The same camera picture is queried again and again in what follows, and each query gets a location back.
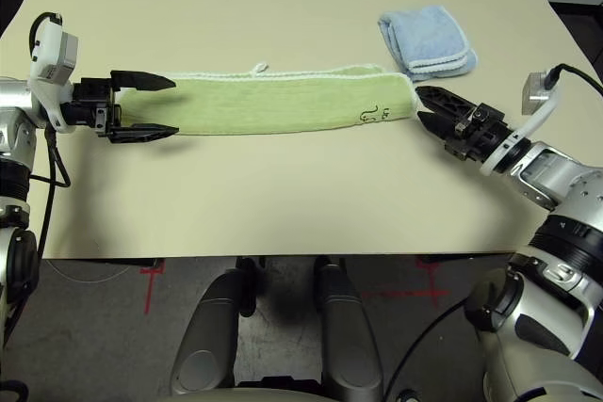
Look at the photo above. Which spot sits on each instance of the green towel with white trim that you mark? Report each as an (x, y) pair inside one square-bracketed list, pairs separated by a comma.
[(282, 105)]

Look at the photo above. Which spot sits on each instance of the cream robot torso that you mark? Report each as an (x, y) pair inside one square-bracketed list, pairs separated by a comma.
[(254, 396)]

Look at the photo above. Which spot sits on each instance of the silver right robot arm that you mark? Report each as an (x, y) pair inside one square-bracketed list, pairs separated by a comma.
[(551, 176)]

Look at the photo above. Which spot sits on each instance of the dark blue shoe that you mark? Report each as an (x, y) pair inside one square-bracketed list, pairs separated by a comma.
[(407, 397)]

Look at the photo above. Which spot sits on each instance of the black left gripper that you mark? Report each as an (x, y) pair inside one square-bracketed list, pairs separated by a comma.
[(92, 107)]

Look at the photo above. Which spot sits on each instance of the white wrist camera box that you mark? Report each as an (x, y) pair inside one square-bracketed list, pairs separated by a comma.
[(52, 51), (534, 91)]

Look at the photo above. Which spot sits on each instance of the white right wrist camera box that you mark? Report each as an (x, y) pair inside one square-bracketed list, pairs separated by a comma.
[(534, 91)]

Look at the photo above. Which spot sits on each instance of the black foam floor mat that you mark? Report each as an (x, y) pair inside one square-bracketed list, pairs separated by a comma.
[(11, 2)]

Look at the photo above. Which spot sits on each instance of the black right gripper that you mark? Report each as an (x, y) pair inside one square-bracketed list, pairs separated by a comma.
[(478, 136)]

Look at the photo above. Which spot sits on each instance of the folded light blue towel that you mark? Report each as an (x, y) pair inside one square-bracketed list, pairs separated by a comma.
[(424, 35)]

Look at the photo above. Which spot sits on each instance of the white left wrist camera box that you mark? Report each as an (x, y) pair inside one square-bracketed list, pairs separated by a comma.
[(52, 51)]

